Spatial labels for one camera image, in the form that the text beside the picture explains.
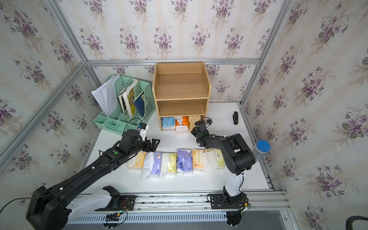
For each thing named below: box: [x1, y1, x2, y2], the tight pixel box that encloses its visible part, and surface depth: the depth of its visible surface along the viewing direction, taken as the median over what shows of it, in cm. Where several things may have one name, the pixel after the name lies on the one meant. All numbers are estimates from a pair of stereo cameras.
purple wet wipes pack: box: [176, 148, 194, 174], surface depth 85 cm
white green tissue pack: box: [200, 149, 219, 173], surface depth 84 cm
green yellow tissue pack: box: [159, 152, 178, 178], surface depth 83 cm
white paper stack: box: [91, 73, 120, 117], surface depth 95 cm
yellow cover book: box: [122, 79, 139, 118], surface depth 96 cm
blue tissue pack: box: [161, 116, 176, 130], surface depth 102 cm
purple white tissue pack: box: [141, 151, 163, 180], surface depth 82 cm
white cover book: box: [117, 89, 128, 114], surface depth 95 cm
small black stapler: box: [232, 111, 239, 125], surface depth 109 cm
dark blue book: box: [132, 91, 145, 118], surface depth 103 cm
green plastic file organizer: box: [92, 74, 157, 136], surface depth 101 cm
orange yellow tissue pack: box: [127, 150, 147, 171], surface depth 84 cm
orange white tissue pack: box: [175, 115, 190, 131], surface depth 98 cm
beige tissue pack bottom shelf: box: [188, 115, 203, 132], surface depth 103 cm
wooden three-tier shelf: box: [152, 61, 212, 132], surface depth 92 cm
